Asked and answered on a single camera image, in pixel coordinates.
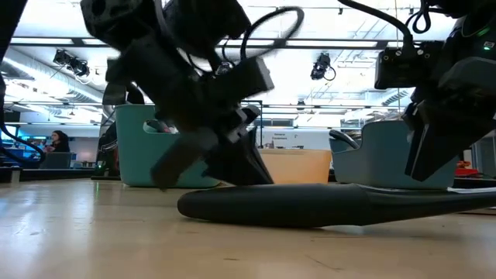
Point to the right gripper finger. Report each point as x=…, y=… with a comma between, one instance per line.
x=438, y=151
x=411, y=143

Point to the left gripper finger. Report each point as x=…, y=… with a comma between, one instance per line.
x=182, y=159
x=242, y=166

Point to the black ladle steel neck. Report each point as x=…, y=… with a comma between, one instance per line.
x=271, y=205

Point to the silver butter knife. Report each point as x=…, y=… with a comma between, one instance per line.
x=472, y=190

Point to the all-black serving spoon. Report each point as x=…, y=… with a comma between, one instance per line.
x=345, y=137

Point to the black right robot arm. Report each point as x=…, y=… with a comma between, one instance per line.
x=476, y=23

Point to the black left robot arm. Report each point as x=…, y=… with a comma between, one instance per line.
x=128, y=15

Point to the dark blue-teal plastic bin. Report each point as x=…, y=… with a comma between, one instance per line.
x=372, y=166

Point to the light teal plastic bin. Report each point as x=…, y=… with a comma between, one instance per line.
x=135, y=162

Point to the orange translucent plastic bin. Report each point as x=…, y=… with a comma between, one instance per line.
x=298, y=166

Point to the person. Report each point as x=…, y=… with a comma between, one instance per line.
x=60, y=141

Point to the grey office chair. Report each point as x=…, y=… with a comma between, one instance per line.
x=56, y=159

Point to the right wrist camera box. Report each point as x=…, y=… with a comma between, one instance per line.
x=407, y=66

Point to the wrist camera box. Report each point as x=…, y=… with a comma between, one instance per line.
x=407, y=66
x=248, y=79

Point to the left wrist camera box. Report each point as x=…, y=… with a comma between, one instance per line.
x=248, y=79

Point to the black ceiling-mounted camera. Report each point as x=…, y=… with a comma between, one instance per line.
x=71, y=62
x=321, y=66

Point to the black aluminium rig frame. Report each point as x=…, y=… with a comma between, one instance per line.
x=279, y=43

